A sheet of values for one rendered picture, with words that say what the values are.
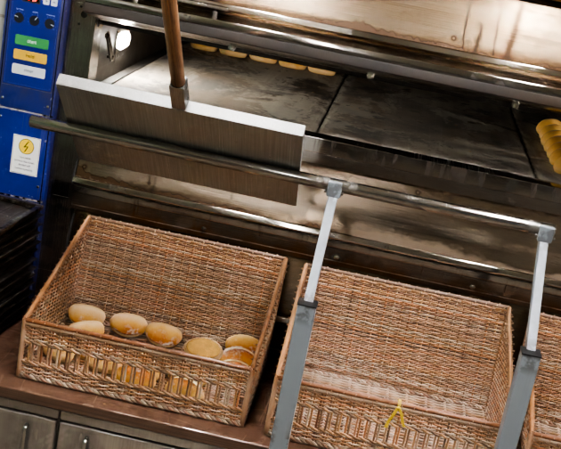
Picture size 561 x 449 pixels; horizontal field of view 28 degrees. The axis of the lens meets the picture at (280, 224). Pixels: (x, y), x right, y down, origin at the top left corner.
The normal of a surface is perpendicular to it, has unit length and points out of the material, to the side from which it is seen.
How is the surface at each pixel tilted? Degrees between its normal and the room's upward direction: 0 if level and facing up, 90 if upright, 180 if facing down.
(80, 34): 90
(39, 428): 91
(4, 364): 0
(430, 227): 70
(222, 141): 139
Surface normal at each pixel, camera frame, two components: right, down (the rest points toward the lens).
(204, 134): -0.22, 0.89
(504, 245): -0.06, -0.07
